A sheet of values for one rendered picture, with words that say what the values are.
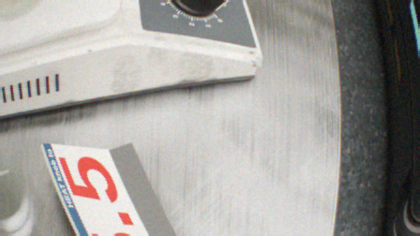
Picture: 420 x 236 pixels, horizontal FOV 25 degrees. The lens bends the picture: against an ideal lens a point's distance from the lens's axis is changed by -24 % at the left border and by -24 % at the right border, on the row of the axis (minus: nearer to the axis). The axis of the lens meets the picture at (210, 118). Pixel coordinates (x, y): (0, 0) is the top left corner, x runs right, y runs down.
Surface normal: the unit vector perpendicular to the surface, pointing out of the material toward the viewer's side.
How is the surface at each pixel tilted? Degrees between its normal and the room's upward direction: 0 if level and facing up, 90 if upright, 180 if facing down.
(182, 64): 90
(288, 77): 0
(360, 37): 0
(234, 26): 30
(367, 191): 0
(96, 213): 40
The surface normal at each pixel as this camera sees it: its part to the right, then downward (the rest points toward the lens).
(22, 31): 0.07, -0.46
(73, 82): 0.18, 0.88
